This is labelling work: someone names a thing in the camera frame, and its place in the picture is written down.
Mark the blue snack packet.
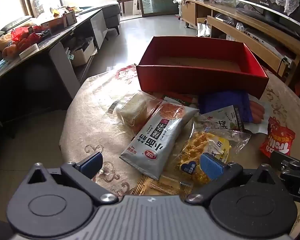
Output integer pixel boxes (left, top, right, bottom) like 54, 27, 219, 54
199, 90, 253, 123

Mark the wooden television cabinet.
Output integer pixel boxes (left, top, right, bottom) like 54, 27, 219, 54
180, 0, 300, 80

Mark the red snack packet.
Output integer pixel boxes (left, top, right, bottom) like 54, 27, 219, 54
259, 117, 296, 158

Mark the black curved television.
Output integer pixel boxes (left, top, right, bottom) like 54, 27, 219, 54
227, 0, 300, 34

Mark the yellow pastry packet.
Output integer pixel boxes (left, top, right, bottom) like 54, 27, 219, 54
174, 122, 252, 187

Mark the grey sofa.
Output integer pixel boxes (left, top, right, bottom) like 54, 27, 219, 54
79, 1, 122, 35

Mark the red plastic bag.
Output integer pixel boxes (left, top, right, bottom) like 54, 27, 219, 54
11, 26, 43, 43

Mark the white open storage box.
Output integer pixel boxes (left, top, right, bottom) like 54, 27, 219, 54
71, 40, 95, 67

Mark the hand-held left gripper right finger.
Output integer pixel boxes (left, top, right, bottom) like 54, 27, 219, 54
185, 153, 280, 204

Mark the golden cracker packet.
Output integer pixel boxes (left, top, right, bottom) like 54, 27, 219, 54
134, 175, 193, 197

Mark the silver media player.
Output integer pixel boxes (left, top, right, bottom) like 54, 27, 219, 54
241, 27, 268, 45

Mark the clear bread packet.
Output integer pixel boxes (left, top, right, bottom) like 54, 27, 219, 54
107, 91, 163, 133

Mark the vacuum-packed sausage pack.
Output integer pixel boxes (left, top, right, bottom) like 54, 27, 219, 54
245, 100, 269, 135

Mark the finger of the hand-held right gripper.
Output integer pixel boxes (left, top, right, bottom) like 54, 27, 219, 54
270, 151, 300, 178

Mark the red cardboard box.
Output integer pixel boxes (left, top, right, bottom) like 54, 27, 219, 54
136, 36, 269, 100

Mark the white snack packet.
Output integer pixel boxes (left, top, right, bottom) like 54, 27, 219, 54
199, 105, 245, 133

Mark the green and red wafer packet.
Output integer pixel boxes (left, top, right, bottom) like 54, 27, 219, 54
162, 94, 200, 108

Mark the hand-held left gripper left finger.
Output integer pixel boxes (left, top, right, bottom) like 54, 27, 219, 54
24, 151, 119, 205

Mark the white plastic bag on floor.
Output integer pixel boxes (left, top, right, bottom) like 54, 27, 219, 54
197, 22, 212, 37

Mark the orange cardboard box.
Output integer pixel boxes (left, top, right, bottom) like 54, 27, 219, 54
41, 15, 77, 32

